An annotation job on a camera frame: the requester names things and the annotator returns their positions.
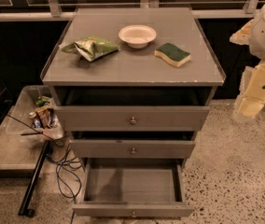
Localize grey bottom drawer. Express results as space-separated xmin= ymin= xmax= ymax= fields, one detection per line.
xmin=73 ymin=158 xmax=193 ymax=217

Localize green chip bag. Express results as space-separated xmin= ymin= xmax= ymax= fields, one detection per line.
xmin=60 ymin=36 xmax=120 ymax=62

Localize white paper bowl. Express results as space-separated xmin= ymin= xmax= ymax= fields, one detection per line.
xmin=119 ymin=25 xmax=157 ymax=49

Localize dark blue cable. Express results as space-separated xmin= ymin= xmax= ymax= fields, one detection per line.
xmin=47 ymin=137 xmax=84 ymax=224

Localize clear plastic bin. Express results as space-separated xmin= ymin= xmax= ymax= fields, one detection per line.
xmin=6 ymin=85 xmax=63 ymax=144

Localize grey middle drawer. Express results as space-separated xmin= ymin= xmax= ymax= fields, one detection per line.
xmin=70 ymin=132 xmax=195 ymax=159

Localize grey drawer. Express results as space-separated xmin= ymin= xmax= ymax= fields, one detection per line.
xmin=53 ymin=87 xmax=211 ymax=133
xmin=73 ymin=158 xmax=193 ymax=217
xmin=70 ymin=132 xmax=195 ymax=159

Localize grey drawer cabinet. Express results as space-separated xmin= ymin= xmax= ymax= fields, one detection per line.
xmin=40 ymin=7 xmax=227 ymax=170

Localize metal window railing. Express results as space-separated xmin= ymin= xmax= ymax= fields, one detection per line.
xmin=0 ymin=0 xmax=265 ymax=21

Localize green yellow sponge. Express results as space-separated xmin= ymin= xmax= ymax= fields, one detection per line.
xmin=154 ymin=43 xmax=191 ymax=67

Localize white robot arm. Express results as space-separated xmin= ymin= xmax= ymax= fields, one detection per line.
xmin=230 ymin=5 xmax=265 ymax=121

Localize black metal bar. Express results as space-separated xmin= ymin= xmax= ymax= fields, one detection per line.
xmin=18 ymin=141 xmax=50 ymax=217

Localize snack items in bin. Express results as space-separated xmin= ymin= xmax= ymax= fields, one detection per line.
xmin=29 ymin=95 xmax=58 ymax=129

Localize grey top drawer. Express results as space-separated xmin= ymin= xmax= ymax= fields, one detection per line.
xmin=53 ymin=87 xmax=211 ymax=133

